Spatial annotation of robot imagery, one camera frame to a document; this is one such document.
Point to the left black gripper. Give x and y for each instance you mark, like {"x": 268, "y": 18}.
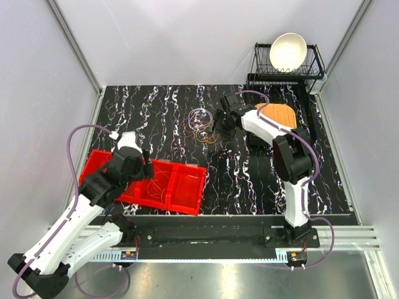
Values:
{"x": 146, "y": 169}

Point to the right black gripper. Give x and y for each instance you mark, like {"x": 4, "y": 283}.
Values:
{"x": 218, "y": 129}

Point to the red divided plastic bin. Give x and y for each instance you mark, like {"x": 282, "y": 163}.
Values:
{"x": 176, "y": 187}

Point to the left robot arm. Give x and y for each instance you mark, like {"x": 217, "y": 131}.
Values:
{"x": 48, "y": 266}

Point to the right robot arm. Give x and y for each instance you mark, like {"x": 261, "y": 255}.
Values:
{"x": 294, "y": 159}

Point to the orange woven mat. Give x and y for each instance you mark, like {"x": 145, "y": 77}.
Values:
{"x": 280, "y": 113}

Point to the black square tray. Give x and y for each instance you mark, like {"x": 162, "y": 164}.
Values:
{"x": 292, "y": 100}

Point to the white bowl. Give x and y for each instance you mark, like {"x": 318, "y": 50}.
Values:
{"x": 288, "y": 52}

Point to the white cup on rack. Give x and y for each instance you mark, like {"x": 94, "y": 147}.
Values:
{"x": 315, "y": 86}

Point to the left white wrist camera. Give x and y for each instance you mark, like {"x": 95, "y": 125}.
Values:
{"x": 126, "y": 139}

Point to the black wire dish rack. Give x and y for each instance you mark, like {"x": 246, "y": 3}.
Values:
{"x": 262, "y": 71}

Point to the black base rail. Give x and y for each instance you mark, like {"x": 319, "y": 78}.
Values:
{"x": 157, "y": 232}

